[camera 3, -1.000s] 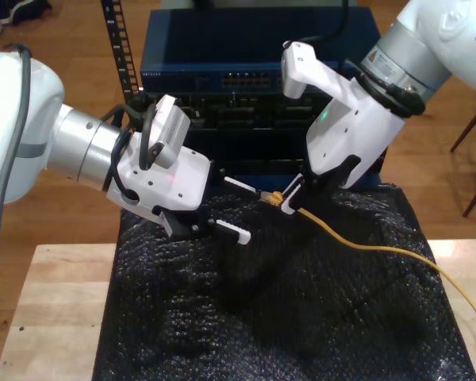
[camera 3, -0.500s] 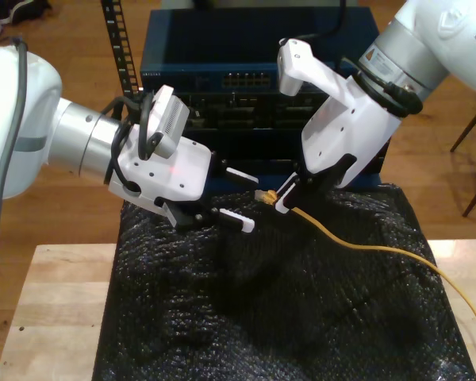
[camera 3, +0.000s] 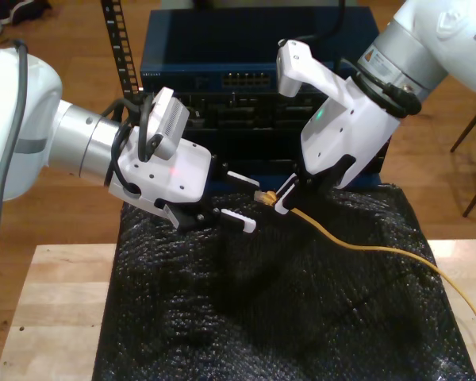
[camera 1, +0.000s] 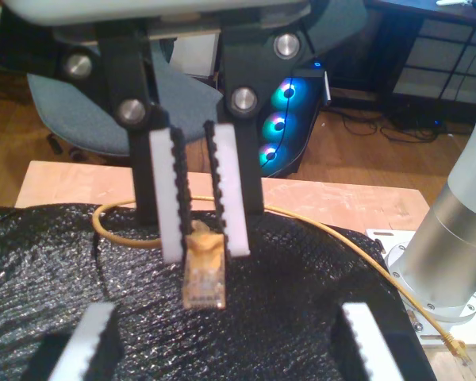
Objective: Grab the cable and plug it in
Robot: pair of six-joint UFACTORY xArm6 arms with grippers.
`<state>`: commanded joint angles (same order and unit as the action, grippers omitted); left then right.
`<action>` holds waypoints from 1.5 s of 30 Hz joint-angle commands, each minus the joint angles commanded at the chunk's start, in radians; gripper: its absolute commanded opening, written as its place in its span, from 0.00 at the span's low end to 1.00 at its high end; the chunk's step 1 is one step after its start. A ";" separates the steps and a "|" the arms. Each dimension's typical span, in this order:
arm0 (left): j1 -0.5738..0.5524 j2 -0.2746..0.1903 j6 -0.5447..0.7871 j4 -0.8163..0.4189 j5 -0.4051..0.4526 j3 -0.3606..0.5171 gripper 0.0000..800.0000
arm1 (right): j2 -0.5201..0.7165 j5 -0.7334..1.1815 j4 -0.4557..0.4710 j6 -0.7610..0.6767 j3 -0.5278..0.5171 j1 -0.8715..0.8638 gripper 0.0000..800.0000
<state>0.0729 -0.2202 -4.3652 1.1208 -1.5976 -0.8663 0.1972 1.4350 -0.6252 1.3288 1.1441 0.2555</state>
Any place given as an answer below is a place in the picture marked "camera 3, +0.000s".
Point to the black perforated rack frame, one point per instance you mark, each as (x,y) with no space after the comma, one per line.
(119,47)

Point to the black Dell rack server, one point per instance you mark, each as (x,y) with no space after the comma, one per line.
(242,111)

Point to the black bubble wrap mat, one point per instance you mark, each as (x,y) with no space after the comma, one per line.
(262,317)

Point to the blue Netgear network switch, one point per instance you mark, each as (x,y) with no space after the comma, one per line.
(222,39)

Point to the black open rack tray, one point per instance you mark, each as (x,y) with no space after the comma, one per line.
(258,147)

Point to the dark sneaker white sole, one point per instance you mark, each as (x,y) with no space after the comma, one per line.
(24,10)

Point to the brown wooden chair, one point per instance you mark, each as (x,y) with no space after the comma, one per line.
(466,132)

